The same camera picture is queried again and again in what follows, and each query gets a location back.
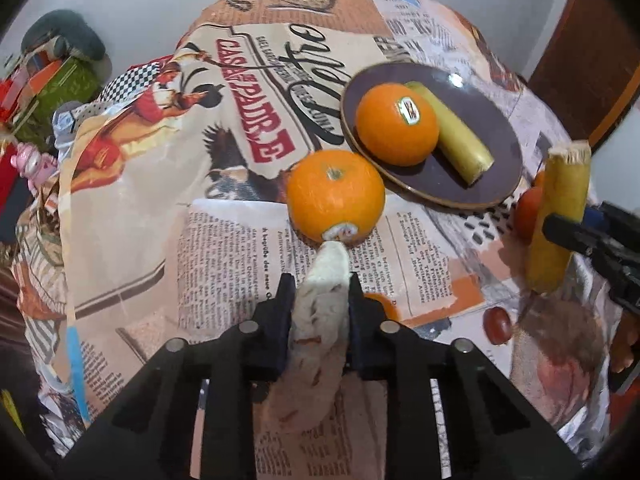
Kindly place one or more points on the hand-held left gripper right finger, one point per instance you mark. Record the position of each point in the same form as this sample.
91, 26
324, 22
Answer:
356, 310

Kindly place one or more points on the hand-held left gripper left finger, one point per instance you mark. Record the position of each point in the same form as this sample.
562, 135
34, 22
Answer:
280, 310

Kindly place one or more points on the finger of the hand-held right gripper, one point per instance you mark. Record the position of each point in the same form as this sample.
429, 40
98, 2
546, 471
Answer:
562, 230
594, 216

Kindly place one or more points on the yellow banana piece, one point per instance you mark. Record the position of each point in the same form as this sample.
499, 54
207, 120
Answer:
557, 195
452, 132

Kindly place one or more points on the peeled white banana piece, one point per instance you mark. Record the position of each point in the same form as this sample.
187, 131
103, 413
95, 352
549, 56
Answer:
320, 310

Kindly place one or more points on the dark brown plate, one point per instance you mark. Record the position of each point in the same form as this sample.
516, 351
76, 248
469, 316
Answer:
480, 170

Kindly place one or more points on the orange with green stem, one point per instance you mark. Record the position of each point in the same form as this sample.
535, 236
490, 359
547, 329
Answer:
334, 195

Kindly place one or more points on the orange with white sticker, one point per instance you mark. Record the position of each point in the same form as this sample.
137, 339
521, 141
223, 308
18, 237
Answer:
396, 125

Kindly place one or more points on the person's right hand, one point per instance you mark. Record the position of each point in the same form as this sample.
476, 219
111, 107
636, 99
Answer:
626, 345

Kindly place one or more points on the red-orange tomato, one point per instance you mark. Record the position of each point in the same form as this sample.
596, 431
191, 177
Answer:
527, 212

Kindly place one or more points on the printed newspaper tablecloth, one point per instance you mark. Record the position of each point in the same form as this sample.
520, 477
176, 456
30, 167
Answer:
165, 240

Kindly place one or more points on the brown wooden door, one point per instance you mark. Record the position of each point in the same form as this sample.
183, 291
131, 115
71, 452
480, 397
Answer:
585, 60

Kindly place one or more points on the pink toy figure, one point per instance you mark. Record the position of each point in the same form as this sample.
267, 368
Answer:
35, 162

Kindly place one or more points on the green box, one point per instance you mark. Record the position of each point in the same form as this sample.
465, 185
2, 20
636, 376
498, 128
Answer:
62, 85

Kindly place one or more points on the grey cloth bundle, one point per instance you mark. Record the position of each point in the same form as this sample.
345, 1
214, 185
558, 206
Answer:
62, 35

